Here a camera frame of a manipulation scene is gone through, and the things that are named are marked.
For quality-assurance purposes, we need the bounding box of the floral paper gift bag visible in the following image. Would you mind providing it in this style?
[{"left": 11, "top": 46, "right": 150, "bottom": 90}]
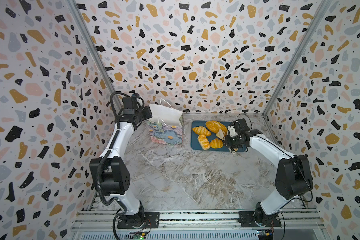
[{"left": 147, "top": 99, "right": 184, "bottom": 145}]

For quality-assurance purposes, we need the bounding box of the braided yellow pastry bread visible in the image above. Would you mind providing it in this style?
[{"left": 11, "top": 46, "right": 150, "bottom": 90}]
[{"left": 198, "top": 135, "right": 211, "bottom": 151}]

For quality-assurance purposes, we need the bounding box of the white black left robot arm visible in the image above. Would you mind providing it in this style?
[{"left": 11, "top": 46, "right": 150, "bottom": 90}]
[{"left": 90, "top": 92, "right": 152, "bottom": 229}]

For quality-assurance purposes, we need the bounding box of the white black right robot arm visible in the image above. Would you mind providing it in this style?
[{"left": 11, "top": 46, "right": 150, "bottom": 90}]
[{"left": 224, "top": 119, "right": 314, "bottom": 227}]

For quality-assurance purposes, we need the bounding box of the shell shaped orange bread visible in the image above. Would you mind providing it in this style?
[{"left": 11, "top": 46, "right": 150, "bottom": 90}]
[{"left": 210, "top": 138, "right": 224, "bottom": 149}]

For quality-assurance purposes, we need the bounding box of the large oval seeded bread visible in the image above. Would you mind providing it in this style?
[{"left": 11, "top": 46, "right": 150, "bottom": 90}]
[{"left": 206, "top": 121, "right": 228, "bottom": 135}]

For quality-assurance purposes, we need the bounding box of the striped croissant bread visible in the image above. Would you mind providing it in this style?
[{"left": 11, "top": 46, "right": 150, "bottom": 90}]
[{"left": 192, "top": 126, "right": 212, "bottom": 137}]

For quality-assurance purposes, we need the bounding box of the teal rectangular tray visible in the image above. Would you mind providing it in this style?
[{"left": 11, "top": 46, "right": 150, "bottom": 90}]
[{"left": 190, "top": 121, "right": 230, "bottom": 153}]

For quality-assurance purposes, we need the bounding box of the circuit board right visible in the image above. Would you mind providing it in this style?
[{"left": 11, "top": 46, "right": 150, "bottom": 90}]
[{"left": 257, "top": 230, "right": 274, "bottom": 240}]

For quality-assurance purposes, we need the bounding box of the green circuit board left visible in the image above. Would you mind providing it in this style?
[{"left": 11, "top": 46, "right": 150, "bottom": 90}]
[{"left": 127, "top": 232, "right": 147, "bottom": 240}]

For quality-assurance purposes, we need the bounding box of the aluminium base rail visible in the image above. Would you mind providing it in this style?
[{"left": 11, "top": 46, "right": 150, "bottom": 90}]
[{"left": 69, "top": 209, "right": 330, "bottom": 240}]

